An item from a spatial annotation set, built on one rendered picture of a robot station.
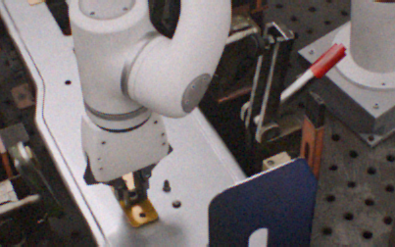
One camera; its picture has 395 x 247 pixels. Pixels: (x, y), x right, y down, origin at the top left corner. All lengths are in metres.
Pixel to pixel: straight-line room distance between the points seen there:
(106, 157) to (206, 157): 0.21
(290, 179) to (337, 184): 0.78
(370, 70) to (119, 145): 0.71
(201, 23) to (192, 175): 0.36
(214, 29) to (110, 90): 0.14
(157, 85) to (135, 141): 0.17
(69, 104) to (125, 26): 0.42
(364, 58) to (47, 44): 0.58
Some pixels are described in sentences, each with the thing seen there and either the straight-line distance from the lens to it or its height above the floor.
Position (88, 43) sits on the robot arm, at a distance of 0.92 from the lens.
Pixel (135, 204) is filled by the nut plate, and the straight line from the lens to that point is 1.17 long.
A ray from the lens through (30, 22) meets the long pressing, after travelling 1.46.
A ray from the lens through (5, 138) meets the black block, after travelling 1.30.
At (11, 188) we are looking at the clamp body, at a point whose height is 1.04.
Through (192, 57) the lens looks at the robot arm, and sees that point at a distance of 0.90.
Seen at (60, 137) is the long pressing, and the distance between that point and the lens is 1.27.
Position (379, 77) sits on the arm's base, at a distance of 1.64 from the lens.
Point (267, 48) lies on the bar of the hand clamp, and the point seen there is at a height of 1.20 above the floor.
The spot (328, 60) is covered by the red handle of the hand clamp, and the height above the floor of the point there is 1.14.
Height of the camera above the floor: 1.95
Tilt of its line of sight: 48 degrees down
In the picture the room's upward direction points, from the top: 2 degrees counter-clockwise
